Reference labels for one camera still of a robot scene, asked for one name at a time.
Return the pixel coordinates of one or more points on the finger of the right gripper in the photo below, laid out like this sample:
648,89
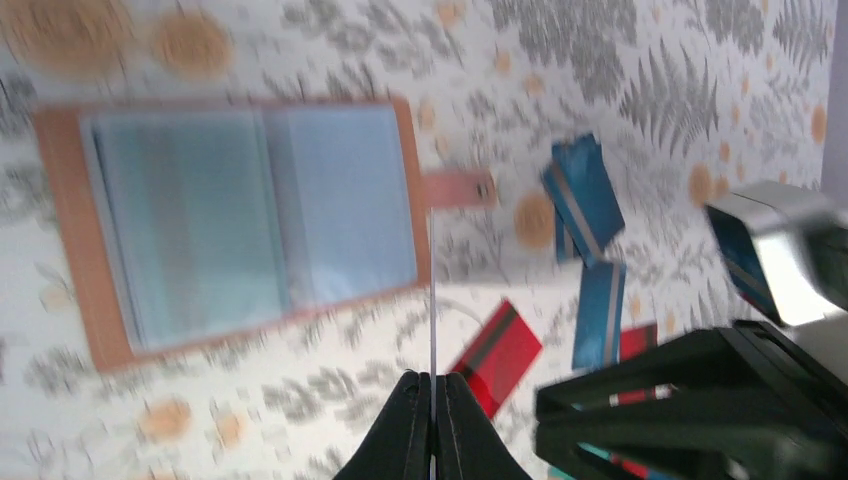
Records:
678,450
717,368

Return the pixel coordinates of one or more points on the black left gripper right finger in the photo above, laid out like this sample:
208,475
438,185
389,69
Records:
467,446

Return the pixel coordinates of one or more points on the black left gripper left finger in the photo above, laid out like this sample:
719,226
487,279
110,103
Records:
397,445

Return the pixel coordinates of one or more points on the tan leather card holder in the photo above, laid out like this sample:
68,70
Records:
190,223

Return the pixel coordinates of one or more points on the blue card pile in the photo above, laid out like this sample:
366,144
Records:
581,191
433,318

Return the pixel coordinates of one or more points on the red card near wallet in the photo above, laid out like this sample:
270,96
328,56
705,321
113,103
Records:
498,358

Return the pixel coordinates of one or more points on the red card centre upright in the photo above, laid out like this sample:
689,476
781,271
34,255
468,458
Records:
635,341

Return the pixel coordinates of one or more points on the blue card middle upright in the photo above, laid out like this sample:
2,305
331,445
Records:
598,319

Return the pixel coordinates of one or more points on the floral patterned table mat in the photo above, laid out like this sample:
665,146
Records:
687,98

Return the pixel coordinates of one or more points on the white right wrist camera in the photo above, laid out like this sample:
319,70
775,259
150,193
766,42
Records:
785,250

